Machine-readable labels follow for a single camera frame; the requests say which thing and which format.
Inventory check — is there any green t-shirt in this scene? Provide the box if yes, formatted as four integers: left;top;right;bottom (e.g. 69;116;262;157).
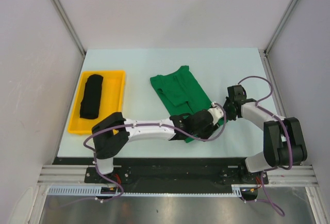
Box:
150;66;226;143

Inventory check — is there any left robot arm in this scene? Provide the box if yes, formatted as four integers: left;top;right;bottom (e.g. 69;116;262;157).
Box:
92;107;224;183

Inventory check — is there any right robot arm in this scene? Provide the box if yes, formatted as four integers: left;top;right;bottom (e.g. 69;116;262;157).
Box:
224;85;308;183

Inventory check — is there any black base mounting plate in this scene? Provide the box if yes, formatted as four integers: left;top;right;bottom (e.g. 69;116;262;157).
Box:
51;157;301;194

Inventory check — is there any yellow plastic tray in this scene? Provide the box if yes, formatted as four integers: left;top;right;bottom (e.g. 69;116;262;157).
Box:
67;70;126;135

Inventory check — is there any rolled black t-shirt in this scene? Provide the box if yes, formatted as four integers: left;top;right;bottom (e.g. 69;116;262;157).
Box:
79;74;103;120

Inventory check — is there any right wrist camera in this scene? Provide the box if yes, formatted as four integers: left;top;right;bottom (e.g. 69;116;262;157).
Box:
241;86;247;99

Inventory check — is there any white slotted cable duct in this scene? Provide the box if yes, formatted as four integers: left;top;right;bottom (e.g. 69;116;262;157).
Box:
47;185;242;197

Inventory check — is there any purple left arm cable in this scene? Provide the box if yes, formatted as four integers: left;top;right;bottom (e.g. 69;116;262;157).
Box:
48;102;227;205

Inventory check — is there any right aluminium corner post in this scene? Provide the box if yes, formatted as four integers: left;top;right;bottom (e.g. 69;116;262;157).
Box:
263;0;300;56

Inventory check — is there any aluminium corner post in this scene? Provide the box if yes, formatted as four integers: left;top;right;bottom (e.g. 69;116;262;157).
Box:
50;0;87;58
263;0;300;56

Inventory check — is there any left aluminium corner post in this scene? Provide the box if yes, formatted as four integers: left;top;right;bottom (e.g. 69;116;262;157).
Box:
50;0;87;58

